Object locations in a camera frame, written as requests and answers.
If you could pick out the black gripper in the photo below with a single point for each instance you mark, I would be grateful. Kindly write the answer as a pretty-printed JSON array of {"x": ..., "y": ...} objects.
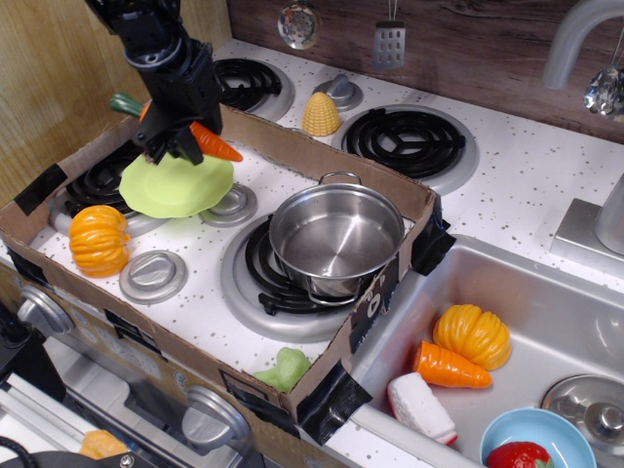
[{"x": 179, "y": 74}]

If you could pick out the orange toy carrot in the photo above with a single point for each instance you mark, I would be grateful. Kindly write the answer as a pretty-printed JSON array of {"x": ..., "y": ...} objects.
[{"x": 209, "y": 142}]

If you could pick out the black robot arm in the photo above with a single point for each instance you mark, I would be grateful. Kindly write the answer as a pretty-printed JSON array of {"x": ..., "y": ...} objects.
[{"x": 140, "y": 18}]

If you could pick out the light green plastic plate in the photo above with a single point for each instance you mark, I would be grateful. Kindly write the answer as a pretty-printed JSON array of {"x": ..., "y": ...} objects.
[{"x": 175, "y": 187}]

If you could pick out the orange carrot half in sink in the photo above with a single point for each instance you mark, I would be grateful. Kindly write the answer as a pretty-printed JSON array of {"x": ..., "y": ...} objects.
[{"x": 442, "y": 367}]

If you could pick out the black front left burner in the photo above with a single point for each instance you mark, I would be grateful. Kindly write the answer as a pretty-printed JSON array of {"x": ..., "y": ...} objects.
[{"x": 99, "y": 185}]

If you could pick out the black burner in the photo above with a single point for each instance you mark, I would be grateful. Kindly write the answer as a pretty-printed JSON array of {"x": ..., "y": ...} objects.
[
  {"x": 261, "y": 296},
  {"x": 422, "y": 143},
  {"x": 255, "y": 87},
  {"x": 99, "y": 185}
]

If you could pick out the silver stove knob middle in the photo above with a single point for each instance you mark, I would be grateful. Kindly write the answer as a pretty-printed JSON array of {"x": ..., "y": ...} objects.
[{"x": 236, "y": 207}]

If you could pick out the silver stove knob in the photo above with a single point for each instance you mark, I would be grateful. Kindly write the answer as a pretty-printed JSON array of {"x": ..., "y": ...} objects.
[
  {"x": 153, "y": 277},
  {"x": 236, "y": 207},
  {"x": 344, "y": 94}
]

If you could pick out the black back left burner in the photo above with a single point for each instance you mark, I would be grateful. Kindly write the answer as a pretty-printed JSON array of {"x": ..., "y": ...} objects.
[{"x": 255, "y": 87}]

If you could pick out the orange toy pumpkin in box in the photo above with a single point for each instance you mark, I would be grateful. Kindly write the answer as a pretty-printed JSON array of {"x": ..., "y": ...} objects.
[{"x": 98, "y": 241}]

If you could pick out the silver stove knob front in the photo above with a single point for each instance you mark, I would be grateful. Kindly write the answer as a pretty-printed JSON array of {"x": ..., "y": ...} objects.
[{"x": 153, "y": 277}]

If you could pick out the yellow toy corn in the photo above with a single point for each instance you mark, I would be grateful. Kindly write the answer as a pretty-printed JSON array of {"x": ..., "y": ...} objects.
[{"x": 320, "y": 116}]

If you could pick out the black front right burner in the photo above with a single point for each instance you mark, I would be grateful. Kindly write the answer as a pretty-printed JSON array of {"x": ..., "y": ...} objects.
[{"x": 261, "y": 296}]

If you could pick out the hanging silver strainer ladle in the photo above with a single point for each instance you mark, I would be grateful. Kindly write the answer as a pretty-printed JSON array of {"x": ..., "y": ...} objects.
[{"x": 299, "y": 24}]

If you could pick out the stainless steel pot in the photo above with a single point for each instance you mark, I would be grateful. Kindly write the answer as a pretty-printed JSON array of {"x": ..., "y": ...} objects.
[{"x": 332, "y": 238}]

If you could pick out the silver stove knob back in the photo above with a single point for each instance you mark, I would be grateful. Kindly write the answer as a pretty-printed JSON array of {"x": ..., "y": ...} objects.
[{"x": 344, "y": 94}]

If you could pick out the silver oven knob left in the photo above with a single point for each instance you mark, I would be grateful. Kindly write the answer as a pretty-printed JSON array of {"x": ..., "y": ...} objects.
[{"x": 42, "y": 313}]

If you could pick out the silver oven knob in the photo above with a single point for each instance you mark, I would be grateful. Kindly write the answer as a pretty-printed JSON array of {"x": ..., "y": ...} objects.
[
  {"x": 42, "y": 313},
  {"x": 210, "y": 422}
]

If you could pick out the green toy vegetable piece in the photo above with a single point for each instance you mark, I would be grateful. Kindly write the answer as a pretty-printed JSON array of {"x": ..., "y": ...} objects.
[{"x": 291, "y": 365}]

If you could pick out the black back right burner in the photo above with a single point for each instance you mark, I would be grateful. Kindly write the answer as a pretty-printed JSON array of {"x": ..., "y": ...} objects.
[{"x": 422, "y": 143}]

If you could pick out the silver oven knob right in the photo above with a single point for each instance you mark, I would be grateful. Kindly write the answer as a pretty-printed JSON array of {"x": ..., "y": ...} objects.
[{"x": 210, "y": 422}]

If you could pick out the brown cardboard fence box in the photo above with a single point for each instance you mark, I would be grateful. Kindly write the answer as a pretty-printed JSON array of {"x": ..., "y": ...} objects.
[{"x": 196, "y": 329}]

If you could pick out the orange toy piece bottom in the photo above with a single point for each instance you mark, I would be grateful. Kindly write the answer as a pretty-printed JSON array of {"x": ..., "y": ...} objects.
[{"x": 100, "y": 444}]

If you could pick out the white red toy cheese wedge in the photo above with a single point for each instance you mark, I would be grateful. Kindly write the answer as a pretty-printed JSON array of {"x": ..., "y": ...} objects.
[{"x": 414, "y": 404}]

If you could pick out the orange toy pumpkin in sink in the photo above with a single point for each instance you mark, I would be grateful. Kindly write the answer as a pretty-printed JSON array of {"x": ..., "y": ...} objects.
[{"x": 478, "y": 336}]

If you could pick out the silver toy faucet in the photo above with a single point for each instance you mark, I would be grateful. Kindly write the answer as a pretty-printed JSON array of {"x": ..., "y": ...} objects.
[{"x": 592, "y": 166}]

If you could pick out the silver sink basin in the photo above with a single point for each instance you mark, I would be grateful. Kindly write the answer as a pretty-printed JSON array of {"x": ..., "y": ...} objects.
[{"x": 560, "y": 326}]

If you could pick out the light blue bowl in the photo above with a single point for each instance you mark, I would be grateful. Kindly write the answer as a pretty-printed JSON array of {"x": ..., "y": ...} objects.
[{"x": 548, "y": 439}]

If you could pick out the red toy strawberry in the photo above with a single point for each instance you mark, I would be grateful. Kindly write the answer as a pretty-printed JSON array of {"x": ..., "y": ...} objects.
[{"x": 519, "y": 455}]

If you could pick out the silver pot lid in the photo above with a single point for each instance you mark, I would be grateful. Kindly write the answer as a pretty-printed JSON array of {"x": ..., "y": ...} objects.
[{"x": 594, "y": 405}]

